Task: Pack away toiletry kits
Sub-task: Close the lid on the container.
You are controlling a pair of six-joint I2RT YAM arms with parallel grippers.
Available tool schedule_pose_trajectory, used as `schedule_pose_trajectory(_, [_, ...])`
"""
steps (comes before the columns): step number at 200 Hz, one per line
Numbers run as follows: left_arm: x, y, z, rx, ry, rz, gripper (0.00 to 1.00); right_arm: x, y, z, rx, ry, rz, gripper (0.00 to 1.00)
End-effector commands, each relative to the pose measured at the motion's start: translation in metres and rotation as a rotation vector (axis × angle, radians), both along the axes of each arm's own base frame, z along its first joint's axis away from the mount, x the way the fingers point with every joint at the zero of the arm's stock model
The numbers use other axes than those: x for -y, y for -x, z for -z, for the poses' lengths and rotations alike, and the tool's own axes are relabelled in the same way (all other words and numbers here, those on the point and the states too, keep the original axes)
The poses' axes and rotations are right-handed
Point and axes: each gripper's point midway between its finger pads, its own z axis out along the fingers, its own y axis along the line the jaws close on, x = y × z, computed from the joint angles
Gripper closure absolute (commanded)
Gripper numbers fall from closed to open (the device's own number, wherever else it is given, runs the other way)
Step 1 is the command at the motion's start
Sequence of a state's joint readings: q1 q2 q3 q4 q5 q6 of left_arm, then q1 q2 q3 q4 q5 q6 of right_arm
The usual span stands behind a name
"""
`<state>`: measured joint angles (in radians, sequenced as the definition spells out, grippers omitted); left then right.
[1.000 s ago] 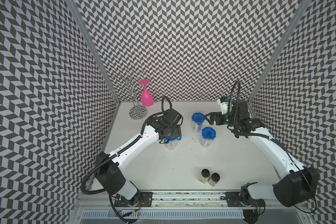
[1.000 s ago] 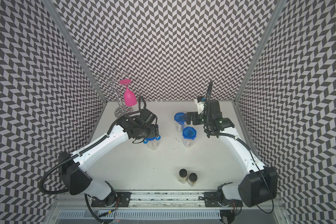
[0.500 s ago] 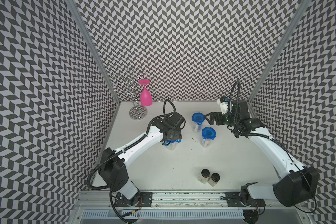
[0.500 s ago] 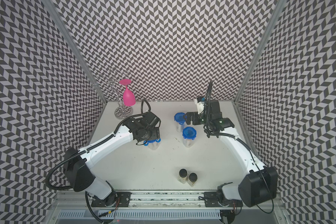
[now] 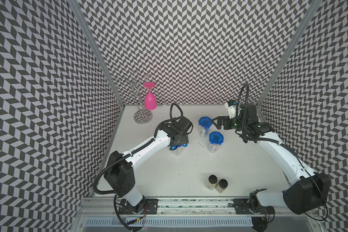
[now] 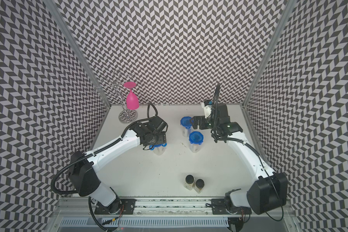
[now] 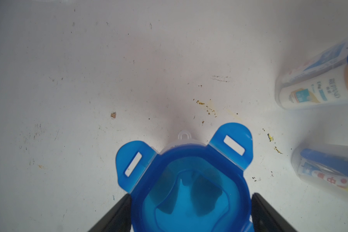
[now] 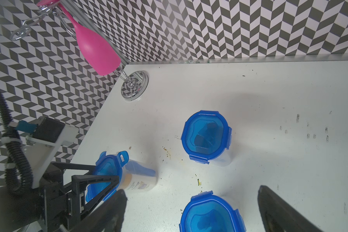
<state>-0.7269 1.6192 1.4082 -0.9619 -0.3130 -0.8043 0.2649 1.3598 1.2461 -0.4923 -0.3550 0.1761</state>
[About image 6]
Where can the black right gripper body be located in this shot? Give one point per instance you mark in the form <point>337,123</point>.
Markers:
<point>205,123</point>

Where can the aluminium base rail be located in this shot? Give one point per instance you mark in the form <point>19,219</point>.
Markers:
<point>168,214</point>

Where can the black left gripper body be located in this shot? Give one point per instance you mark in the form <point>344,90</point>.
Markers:
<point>159,138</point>

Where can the black cap jar right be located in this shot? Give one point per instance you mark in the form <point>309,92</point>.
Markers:
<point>198,186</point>

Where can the aluminium right corner post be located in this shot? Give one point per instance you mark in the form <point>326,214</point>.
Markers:
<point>270,48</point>

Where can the aluminium left corner post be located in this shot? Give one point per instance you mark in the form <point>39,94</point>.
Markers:
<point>54,11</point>

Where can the blue lid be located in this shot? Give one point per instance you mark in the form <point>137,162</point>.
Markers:
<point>186,122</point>
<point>152,147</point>
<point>196,138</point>

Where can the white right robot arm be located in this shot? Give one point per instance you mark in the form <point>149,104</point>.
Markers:
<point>268,189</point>

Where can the black cap jar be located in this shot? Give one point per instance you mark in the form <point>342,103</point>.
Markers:
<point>189,182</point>
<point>198,186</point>

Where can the tall clear container back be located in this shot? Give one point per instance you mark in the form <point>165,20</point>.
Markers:
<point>186,131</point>

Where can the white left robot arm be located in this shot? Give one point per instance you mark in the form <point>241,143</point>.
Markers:
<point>85,166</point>

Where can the pink plastic wine glass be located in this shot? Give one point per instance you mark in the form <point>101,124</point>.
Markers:
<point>132,101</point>

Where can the black cap jar left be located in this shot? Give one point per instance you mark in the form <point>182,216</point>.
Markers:
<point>189,182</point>

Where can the aluminium corner post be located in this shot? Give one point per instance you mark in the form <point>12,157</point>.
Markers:
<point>270,48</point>
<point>54,11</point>

